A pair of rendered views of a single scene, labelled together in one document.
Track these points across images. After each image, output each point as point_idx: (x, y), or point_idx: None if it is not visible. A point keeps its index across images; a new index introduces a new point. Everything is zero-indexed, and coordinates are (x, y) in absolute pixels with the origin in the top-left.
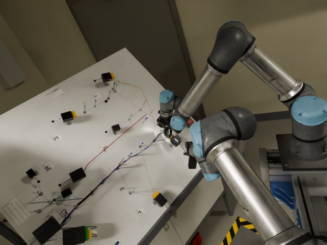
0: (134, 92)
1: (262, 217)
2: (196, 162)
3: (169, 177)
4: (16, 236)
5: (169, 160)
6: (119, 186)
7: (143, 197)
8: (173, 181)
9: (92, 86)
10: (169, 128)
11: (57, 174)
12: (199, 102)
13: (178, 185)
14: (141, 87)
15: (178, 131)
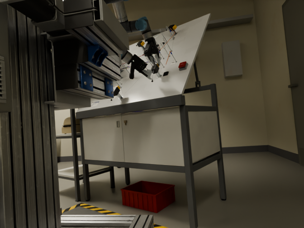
0: (180, 40)
1: None
2: (130, 72)
3: (136, 92)
4: None
5: (147, 83)
6: (122, 83)
7: (120, 92)
8: (135, 95)
9: (168, 35)
10: (149, 53)
11: (120, 68)
12: (113, 7)
13: (133, 98)
14: (188, 38)
15: (144, 52)
